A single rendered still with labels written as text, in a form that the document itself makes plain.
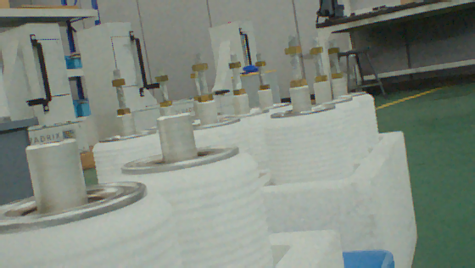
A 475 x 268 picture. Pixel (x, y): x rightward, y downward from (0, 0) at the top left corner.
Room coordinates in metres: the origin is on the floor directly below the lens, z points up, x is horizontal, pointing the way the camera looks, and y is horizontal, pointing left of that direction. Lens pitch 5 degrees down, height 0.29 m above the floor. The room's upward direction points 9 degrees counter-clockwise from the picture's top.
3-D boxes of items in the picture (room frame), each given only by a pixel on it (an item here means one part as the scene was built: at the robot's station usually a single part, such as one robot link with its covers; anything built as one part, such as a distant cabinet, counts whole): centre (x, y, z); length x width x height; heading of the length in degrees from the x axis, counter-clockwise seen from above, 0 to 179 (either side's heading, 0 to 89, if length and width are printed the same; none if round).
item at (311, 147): (0.65, -0.08, 0.16); 0.10 x 0.10 x 0.18
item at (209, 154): (0.36, 0.04, 0.25); 0.08 x 0.08 x 0.01
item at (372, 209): (0.81, -0.02, 0.09); 0.39 x 0.39 x 0.18; 68
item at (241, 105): (0.81, -0.02, 0.26); 0.02 x 0.02 x 0.03
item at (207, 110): (0.70, 0.03, 0.26); 0.02 x 0.02 x 0.03
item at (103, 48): (4.12, 0.35, 0.45); 1.51 x 0.57 x 0.74; 142
